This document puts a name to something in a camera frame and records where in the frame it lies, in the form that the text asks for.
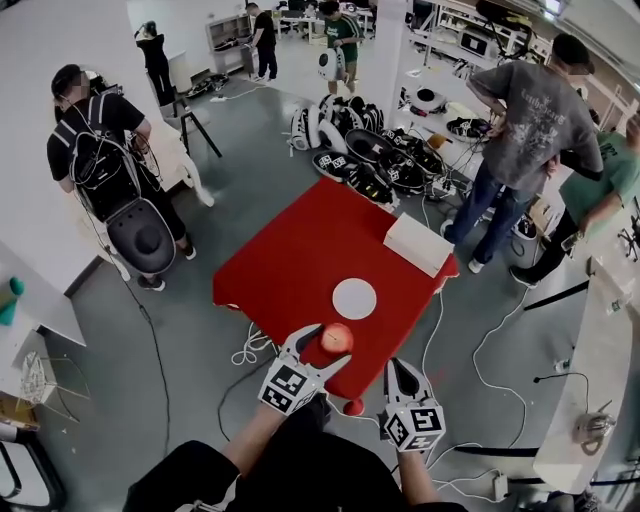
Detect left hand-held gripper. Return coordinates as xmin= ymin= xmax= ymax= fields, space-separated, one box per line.
xmin=256 ymin=322 xmax=355 ymax=416

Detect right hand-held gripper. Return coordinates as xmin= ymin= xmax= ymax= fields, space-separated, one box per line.
xmin=381 ymin=356 xmax=447 ymax=454

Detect red apple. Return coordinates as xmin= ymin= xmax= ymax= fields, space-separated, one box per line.
xmin=319 ymin=323 xmax=355 ymax=357

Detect white round plate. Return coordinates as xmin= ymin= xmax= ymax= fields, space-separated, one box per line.
xmin=332 ymin=277 xmax=378 ymax=320

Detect person's left forearm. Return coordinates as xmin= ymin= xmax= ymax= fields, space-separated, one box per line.
xmin=222 ymin=402 xmax=286 ymax=476

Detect person's right forearm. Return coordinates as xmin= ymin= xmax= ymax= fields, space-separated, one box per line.
xmin=397 ymin=447 xmax=441 ymax=506

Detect table with red cloth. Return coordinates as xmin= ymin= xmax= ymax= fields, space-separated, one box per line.
xmin=212 ymin=177 xmax=460 ymax=417

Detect person's black clothing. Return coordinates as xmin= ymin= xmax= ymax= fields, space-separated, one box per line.
xmin=123 ymin=392 xmax=471 ymax=512

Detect white cardboard box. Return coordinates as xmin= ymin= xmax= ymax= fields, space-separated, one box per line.
xmin=383 ymin=213 xmax=455 ymax=278

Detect long grey table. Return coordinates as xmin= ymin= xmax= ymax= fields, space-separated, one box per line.
xmin=522 ymin=257 xmax=640 ymax=494

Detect black grey-rimmed backpack shell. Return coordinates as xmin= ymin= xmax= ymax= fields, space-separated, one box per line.
xmin=106 ymin=198 xmax=176 ymax=274

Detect pile of black white shells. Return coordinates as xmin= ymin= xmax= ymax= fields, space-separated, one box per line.
xmin=289 ymin=92 xmax=451 ymax=204

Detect white carved-leg table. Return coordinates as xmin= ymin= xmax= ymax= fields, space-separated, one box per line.
xmin=94 ymin=124 xmax=216 ymax=281

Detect black metal stand legs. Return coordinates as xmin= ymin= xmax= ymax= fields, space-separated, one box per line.
xmin=177 ymin=107 xmax=224 ymax=160

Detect black office chair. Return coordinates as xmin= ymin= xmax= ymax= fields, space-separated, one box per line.
xmin=617 ymin=197 xmax=640 ymax=261

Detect white side desk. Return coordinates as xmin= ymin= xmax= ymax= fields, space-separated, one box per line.
xmin=0 ymin=239 xmax=89 ymax=351

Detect white backpack shell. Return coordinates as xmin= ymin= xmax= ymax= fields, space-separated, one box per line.
xmin=318 ymin=47 xmax=346 ymax=81

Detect brown cardboard box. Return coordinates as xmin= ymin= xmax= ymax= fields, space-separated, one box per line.
xmin=0 ymin=389 xmax=41 ymax=431

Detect teal plastic object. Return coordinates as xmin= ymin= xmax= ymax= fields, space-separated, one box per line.
xmin=0 ymin=277 xmax=25 ymax=326

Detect white open cabinet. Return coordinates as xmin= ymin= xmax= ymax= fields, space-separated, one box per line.
xmin=205 ymin=13 xmax=256 ymax=76

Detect office desks with monitors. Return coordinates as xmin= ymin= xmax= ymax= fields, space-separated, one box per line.
xmin=272 ymin=0 xmax=381 ymax=41

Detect long white floor cable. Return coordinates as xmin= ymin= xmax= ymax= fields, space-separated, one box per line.
xmin=424 ymin=287 xmax=531 ymax=469

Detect coiled white cable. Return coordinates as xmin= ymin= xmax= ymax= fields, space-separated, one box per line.
xmin=230 ymin=322 xmax=281 ymax=367

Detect black power cord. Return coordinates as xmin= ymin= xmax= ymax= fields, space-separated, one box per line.
xmin=533 ymin=372 xmax=591 ymax=416

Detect black floor cable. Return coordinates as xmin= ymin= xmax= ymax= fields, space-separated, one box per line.
xmin=97 ymin=239 xmax=172 ymax=456

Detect coiled grey rope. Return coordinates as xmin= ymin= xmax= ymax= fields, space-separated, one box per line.
xmin=573 ymin=407 xmax=616 ymax=456

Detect wire mesh basket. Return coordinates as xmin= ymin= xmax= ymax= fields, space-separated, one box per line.
xmin=19 ymin=349 xmax=56 ymax=406

